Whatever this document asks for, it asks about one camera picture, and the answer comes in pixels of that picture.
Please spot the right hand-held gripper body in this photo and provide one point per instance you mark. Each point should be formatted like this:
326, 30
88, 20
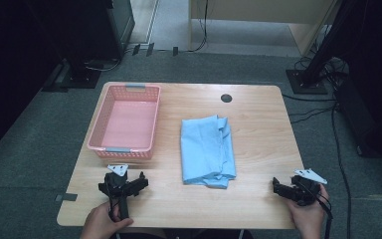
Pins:
306, 189

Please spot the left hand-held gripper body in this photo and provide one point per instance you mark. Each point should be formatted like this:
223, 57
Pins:
121, 191

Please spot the pink plastic basket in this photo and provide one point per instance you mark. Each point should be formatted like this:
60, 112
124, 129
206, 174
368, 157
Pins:
127, 124

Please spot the light blue cloth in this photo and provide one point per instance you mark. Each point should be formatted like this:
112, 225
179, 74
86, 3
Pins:
207, 151

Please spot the person's right hand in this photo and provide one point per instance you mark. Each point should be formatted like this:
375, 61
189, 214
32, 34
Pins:
306, 219

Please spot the person's left hand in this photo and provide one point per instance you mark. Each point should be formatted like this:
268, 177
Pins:
101, 222

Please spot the grey tape patch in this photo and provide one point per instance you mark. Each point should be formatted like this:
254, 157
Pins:
67, 197

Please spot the person's dark clothing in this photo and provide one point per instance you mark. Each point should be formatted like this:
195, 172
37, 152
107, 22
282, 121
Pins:
195, 234

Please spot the black box on floor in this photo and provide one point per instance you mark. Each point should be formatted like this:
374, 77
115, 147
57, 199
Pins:
354, 116

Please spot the black round table grommet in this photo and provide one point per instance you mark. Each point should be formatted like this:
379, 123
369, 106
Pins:
226, 98

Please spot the black slanted stand with base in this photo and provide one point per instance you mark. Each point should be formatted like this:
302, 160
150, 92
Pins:
306, 83

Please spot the black stand with square base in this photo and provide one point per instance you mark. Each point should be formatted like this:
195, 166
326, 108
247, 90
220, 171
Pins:
81, 74

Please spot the black tape strip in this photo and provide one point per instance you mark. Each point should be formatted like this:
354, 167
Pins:
150, 49
136, 49
175, 51

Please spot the dark cabinet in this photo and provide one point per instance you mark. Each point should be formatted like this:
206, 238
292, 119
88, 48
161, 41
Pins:
121, 26

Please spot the light wooden furniture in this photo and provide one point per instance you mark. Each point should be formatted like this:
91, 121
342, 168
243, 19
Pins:
262, 11

